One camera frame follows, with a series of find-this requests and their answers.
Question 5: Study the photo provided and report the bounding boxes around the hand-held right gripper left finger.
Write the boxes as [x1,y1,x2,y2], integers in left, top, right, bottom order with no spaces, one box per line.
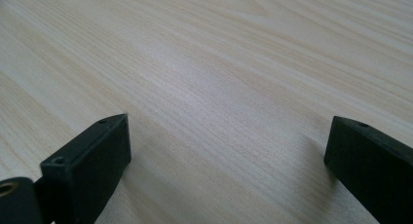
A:
[33,113,132,224]

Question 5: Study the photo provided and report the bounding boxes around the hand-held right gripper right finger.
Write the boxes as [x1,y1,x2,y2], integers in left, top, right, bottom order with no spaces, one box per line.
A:
[323,116,413,224]

